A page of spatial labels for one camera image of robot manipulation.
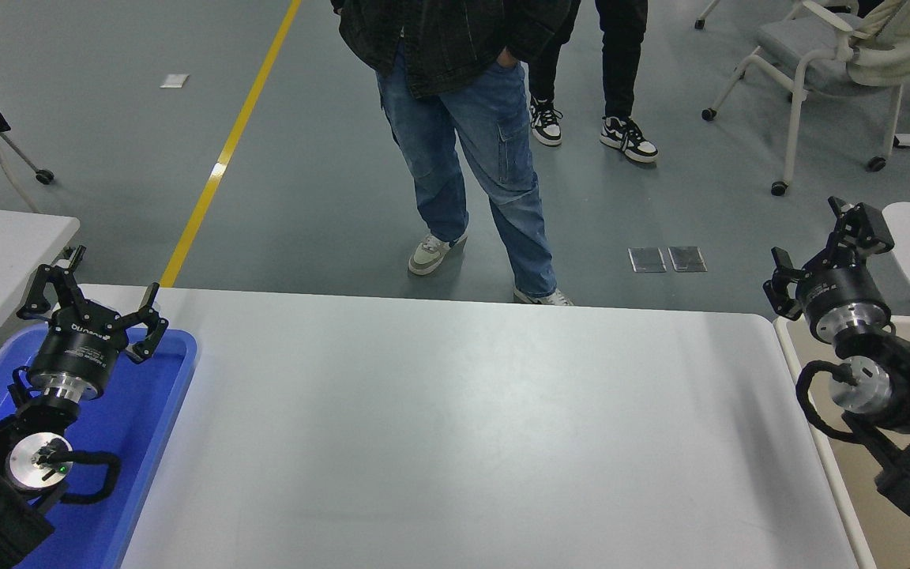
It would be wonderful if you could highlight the white frame grey seat chair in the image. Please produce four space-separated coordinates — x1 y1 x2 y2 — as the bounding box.
700 0 910 197

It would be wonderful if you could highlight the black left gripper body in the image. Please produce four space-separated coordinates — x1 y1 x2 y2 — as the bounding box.
27 308 130 390

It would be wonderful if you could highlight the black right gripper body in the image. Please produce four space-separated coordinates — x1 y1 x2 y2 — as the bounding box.
795 265 890 337

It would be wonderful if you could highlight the person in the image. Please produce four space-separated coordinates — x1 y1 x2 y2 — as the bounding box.
526 0 659 164
331 0 581 307

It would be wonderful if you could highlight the blue plastic tray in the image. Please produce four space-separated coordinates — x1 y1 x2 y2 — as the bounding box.
0 324 199 569

